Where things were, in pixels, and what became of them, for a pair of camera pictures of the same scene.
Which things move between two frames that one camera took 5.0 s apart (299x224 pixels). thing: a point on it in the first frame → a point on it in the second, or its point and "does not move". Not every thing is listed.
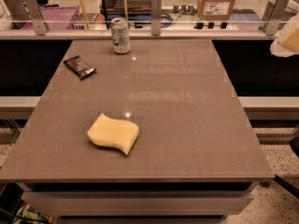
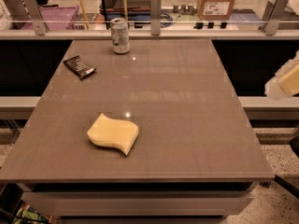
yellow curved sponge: x=121 y=133 does not move
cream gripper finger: x=287 y=43 → x=273 y=88
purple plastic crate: x=56 y=18 does not move
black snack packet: x=78 y=66 does not move
